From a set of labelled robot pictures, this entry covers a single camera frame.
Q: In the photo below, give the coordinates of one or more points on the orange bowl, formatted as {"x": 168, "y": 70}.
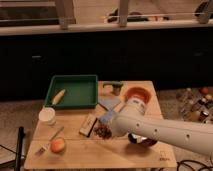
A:
{"x": 139, "y": 92}

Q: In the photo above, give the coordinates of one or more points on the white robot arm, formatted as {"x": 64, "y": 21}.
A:
{"x": 196, "y": 137}

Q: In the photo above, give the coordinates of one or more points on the white plastic cup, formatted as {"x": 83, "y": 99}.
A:
{"x": 47, "y": 116}

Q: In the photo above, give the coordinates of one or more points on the silver fork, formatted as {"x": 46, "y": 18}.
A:
{"x": 44, "y": 147}

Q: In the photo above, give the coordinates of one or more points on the black chair frame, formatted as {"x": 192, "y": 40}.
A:
{"x": 19, "y": 156}

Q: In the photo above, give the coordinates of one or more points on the pile of bottles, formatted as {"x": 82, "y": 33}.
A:
{"x": 196, "y": 107}

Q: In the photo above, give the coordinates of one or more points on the green plastic tray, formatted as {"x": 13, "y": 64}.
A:
{"x": 81, "y": 92}

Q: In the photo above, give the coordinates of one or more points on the wooden folding table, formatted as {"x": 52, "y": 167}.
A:
{"x": 92, "y": 152}

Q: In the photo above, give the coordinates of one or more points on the green handled metal cup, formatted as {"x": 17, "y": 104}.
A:
{"x": 116, "y": 85}

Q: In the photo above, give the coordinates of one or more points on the orange peach fruit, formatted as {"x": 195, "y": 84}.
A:
{"x": 57, "y": 145}

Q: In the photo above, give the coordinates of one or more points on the wooden block eraser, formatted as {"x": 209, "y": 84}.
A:
{"x": 87, "y": 125}

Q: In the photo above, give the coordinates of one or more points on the blue sponge upper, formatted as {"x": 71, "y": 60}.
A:
{"x": 108, "y": 103}

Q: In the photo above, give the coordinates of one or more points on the dark round bowl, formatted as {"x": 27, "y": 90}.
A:
{"x": 143, "y": 141}

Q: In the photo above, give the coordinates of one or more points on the blue sponge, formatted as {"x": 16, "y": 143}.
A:
{"x": 108, "y": 103}
{"x": 104, "y": 119}

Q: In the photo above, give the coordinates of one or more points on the blue sponge lower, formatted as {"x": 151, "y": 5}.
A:
{"x": 104, "y": 119}

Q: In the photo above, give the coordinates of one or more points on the dark purple grape bunch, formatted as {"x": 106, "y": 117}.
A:
{"x": 103, "y": 131}

